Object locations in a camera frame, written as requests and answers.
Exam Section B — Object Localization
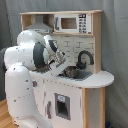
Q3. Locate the wooden toy kitchen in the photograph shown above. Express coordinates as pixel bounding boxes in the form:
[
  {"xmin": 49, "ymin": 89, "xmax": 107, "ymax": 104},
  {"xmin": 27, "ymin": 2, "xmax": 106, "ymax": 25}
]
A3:
[{"xmin": 21, "ymin": 10, "xmax": 114, "ymax": 128}]

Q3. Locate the silver toy pot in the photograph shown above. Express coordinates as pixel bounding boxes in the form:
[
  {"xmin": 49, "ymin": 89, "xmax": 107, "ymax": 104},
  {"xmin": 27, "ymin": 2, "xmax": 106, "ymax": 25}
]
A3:
[{"xmin": 64, "ymin": 66, "xmax": 77, "ymax": 78}]

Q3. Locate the black toy faucet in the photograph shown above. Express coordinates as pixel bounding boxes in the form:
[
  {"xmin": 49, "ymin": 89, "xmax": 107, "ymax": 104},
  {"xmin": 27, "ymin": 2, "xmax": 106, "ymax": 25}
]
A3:
[{"xmin": 76, "ymin": 50, "xmax": 94, "ymax": 70}]

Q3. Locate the white microwave door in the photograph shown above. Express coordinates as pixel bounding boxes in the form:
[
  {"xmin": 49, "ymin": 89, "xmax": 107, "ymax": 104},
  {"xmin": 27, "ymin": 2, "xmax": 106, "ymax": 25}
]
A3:
[{"xmin": 55, "ymin": 14, "xmax": 92, "ymax": 34}]

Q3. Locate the right red stove knob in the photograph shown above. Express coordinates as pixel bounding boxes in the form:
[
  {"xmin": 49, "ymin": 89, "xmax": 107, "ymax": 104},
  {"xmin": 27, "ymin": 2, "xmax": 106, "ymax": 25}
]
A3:
[{"xmin": 32, "ymin": 81, "xmax": 38, "ymax": 87}]

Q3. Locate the grey water dispenser panel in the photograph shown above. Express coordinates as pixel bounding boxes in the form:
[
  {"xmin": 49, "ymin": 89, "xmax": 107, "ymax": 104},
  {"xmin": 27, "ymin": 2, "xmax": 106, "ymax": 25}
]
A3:
[{"xmin": 55, "ymin": 93, "xmax": 71, "ymax": 120}]

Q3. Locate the grey range hood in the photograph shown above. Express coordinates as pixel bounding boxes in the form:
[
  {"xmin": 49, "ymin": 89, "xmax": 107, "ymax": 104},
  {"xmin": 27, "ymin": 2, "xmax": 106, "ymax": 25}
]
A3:
[{"xmin": 27, "ymin": 15, "xmax": 53, "ymax": 34}]

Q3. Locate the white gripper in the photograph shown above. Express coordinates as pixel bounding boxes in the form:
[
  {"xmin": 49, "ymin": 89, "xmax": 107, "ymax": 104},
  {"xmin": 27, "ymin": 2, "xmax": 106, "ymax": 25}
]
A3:
[{"xmin": 49, "ymin": 51, "xmax": 69, "ymax": 76}]

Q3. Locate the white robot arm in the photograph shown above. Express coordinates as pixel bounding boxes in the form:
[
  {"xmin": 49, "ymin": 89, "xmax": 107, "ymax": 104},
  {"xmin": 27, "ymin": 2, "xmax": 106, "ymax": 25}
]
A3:
[{"xmin": 3, "ymin": 30, "xmax": 69, "ymax": 128}]

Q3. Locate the grey toy sink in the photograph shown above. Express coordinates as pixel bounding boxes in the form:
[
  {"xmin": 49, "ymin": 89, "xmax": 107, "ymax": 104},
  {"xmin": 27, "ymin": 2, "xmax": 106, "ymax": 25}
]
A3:
[{"xmin": 60, "ymin": 68, "xmax": 92, "ymax": 81}]

